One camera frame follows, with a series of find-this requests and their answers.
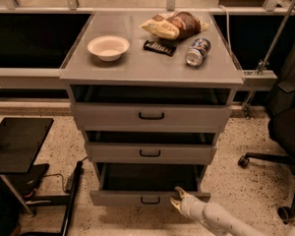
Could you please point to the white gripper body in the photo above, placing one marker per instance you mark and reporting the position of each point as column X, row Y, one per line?
column 191, row 206

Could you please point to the white paper bowl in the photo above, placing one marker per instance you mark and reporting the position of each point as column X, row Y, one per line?
column 108, row 48

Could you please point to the brown chip bag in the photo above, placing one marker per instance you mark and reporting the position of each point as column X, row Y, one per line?
column 175, row 25

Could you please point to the black office chair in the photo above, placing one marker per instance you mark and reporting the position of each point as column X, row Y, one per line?
column 280, row 106

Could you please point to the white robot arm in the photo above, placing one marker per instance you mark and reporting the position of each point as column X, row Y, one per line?
column 212, row 216

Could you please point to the black snack bar wrapper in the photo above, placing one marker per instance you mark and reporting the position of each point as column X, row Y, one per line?
column 160, row 48

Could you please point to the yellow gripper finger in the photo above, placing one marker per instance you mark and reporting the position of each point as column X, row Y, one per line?
column 182, row 193
column 176, row 204

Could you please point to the black side table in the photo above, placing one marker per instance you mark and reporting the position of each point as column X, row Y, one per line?
column 21, row 139

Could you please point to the grey middle drawer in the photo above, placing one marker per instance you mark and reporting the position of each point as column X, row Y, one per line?
column 150, row 153

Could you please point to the blue soda can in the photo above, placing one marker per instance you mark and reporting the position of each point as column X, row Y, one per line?
column 197, row 52

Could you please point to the grey bottom drawer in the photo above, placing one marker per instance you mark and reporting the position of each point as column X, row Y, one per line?
column 146, row 185

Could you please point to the grey drawer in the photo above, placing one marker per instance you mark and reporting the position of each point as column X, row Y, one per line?
column 146, row 185
column 150, row 117
column 150, row 153

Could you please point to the black floor stand bar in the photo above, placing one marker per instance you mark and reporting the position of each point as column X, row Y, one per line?
column 67, row 201

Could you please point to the grey top drawer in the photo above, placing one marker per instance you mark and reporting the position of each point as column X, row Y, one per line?
column 150, row 117

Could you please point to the grey drawer cabinet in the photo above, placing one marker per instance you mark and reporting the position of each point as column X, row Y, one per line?
column 163, row 95

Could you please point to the grey rail bench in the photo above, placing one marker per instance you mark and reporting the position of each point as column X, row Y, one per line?
column 26, row 77

